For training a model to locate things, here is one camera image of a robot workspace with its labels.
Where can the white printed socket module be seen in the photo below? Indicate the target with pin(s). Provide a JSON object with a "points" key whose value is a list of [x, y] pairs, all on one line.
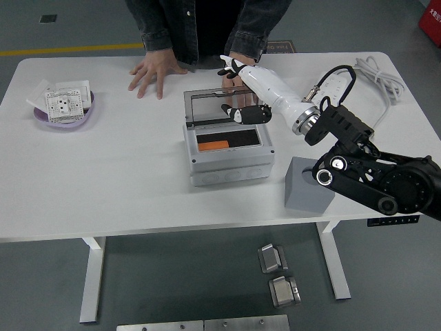
{"points": [[63, 105]]}

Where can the purple bowl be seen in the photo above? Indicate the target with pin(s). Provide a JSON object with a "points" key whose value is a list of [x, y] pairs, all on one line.
{"points": [[69, 125]]}

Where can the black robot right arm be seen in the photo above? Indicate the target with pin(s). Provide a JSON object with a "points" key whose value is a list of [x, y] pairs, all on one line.
{"points": [[406, 186]]}

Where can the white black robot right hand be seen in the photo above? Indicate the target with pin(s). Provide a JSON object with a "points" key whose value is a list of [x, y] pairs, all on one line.
{"points": [[272, 86]]}

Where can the dark floor hatch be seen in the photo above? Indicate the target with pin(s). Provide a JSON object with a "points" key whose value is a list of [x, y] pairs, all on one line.
{"points": [[48, 19]]}

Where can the dark floor sign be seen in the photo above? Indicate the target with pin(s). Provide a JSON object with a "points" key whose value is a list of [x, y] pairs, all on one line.
{"points": [[280, 47]]}

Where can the metal block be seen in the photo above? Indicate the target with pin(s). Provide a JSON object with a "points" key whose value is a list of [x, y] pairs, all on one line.
{"points": [[284, 293], [270, 260]]}

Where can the black table control panel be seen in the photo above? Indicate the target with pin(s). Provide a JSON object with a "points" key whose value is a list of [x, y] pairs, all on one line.
{"points": [[392, 221]]}

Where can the person's right hand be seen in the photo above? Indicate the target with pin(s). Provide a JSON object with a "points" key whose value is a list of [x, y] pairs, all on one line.
{"points": [[155, 69]]}

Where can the white power strip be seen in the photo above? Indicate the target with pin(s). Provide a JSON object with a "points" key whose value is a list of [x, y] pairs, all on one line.
{"points": [[336, 88]]}

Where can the person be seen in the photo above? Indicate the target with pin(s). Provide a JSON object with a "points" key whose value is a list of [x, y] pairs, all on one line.
{"points": [[206, 24]]}

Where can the white switch plate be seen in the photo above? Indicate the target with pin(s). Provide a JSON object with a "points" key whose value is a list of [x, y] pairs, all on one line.
{"points": [[36, 96], [74, 84]]}

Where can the person's left forearm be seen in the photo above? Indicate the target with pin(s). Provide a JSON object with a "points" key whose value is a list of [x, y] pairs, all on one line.
{"points": [[255, 31]]}

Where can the person's left hand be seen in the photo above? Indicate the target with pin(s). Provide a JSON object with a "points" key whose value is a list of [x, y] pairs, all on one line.
{"points": [[231, 84]]}

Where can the yellow floor tape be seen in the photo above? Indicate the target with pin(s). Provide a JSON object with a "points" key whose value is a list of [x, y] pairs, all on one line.
{"points": [[69, 50]]}

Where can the grey junction box clear lid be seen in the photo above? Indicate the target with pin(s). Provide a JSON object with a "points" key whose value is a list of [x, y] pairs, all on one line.
{"points": [[227, 162]]}

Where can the orange cylinder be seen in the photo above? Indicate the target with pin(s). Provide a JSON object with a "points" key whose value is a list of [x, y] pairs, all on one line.
{"points": [[213, 145]]}

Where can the red box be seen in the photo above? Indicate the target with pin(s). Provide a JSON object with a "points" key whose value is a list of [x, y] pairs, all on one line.
{"points": [[430, 19]]}

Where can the white table leg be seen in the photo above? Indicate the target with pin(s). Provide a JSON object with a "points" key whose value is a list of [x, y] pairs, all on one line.
{"points": [[92, 276], [336, 269]]}

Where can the person's right forearm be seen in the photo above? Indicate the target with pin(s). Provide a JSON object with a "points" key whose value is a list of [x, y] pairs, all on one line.
{"points": [[155, 31]]}

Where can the metal plate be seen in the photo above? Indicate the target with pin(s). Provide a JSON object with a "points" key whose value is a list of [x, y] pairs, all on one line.
{"points": [[246, 323], [158, 326]]}

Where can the grey holder block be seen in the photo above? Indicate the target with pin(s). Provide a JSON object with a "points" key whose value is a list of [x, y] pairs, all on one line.
{"points": [[303, 200]]}

